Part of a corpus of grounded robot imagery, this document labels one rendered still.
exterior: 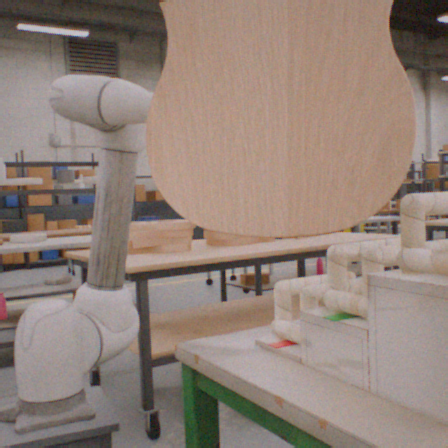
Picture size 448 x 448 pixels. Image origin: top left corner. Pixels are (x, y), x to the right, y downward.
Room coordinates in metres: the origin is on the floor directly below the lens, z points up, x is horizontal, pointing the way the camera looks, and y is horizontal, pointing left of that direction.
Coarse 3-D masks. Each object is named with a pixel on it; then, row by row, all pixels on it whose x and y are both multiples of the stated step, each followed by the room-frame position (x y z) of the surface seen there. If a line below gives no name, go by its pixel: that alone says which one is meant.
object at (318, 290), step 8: (352, 280) 0.98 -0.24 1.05; (360, 280) 0.99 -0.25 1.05; (304, 288) 0.93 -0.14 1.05; (312, 288) 0.93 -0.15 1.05; (320, 288) 0.94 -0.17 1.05; (352, 288) 0.97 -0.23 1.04; (360, 288) 0.98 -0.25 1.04; (304, 296) 0.93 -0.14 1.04; (312, 296) 0.92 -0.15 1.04; (320, 296) 0.93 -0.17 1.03
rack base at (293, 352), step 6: (270, 336) 1.02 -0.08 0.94; (258, 342) 1.00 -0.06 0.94; (264, 342) 0.98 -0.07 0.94; (270, 342) 0.98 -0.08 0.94; (270, 348) 0.96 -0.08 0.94; (276, 348) 0.94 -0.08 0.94; (282, 348) 0.93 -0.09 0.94; (288, 348) 0.93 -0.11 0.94; (294, 348) 0.93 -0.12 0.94; (300, 348) 0.93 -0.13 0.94; (282, 354) 0.93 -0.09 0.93; (288, 354) 0.91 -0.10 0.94; (294, 354) 0.90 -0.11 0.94; (300, 354) 0.89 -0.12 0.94; (294, 360) 0.90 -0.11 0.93; (300, 360) 0.88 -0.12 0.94
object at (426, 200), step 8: (432, 192) 0.75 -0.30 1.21; (440, 192) 0.75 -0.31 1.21; (408, 200) 0.72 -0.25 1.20; (416, 200) 0.72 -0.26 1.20; (424, 200) 0.72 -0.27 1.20; (432, 200) 0.73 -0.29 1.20; (440, 200) 0.74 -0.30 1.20; (424, 208) 0.72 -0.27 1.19; (432, 208) 0.73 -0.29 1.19; (440, 208) 0.74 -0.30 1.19
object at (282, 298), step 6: (276, 294) 1.00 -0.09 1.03; (282, 294) 0.99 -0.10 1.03; (288, 294) 1.00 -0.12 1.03; (276, 300) 1.00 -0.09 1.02; (282, 300) 0.99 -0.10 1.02; (288, 300) 1.00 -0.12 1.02; (276, 306) 1.00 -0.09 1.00; (282, 306) 0.99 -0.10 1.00; (288, 306) 1.00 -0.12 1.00; (276, 312) 1.00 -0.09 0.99; (282, 312) 0.99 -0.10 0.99; (288, 312) 1.00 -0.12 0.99; (276, 318) 1.00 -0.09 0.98; (282, 318) 0.99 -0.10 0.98; (288, 318) 1.00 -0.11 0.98; (276, 336) 1.01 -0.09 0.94
